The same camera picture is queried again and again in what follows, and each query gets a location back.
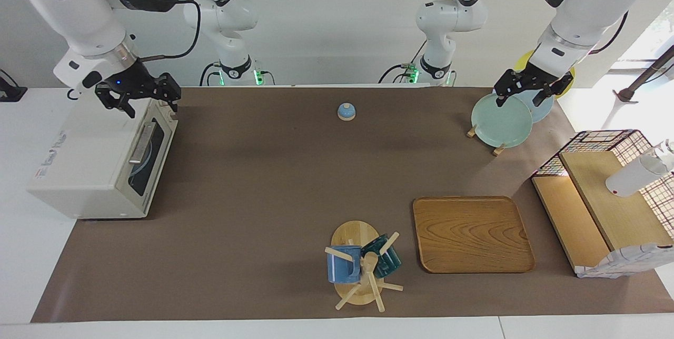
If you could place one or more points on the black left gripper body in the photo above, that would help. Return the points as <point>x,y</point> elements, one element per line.
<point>529,78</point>

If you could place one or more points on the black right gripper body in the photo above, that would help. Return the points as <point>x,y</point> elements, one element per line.
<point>129,83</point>

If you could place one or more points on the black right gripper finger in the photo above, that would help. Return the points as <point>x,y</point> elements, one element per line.
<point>171,94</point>
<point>126,108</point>

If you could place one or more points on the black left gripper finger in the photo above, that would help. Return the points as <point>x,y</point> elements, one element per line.
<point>542,98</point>
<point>501,98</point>

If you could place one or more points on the light blue ribbed plate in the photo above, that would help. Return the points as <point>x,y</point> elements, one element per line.
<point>143,164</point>

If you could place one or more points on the beige toaster oven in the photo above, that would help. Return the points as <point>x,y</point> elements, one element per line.
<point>84,160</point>

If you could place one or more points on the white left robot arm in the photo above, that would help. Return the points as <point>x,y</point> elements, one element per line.
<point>584,7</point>

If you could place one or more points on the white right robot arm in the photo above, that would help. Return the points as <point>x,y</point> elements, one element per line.
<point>68,7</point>

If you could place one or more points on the light blue smooth plate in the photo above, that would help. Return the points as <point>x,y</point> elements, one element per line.
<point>542,110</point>

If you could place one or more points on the pale green plate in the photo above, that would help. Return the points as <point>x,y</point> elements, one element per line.
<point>500,123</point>

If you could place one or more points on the yellow plate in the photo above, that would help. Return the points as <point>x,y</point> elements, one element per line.
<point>570,73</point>

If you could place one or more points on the wooden plate rack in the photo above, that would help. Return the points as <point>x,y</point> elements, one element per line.
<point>471,131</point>

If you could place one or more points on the dark tripod stand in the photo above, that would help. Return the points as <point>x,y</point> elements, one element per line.
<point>645,76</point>

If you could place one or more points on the black device on table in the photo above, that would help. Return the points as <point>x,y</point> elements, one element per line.
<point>10,91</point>

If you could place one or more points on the white cylindrical object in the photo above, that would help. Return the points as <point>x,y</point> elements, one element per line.
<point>632,176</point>

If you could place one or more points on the rectangular wooden tray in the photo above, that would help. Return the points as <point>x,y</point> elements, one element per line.
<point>474,233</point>

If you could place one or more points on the small blue lid wooden knob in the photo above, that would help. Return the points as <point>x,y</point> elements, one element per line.
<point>346,112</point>

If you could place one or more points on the brown table mat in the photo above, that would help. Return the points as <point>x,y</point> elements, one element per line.
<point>295,197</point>

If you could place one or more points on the dark green mug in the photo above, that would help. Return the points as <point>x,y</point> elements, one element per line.
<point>389,262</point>

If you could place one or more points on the wooden mug tree stand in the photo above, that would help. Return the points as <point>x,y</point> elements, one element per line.
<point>353,233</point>

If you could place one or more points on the blue mug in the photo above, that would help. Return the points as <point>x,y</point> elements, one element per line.
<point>342,270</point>

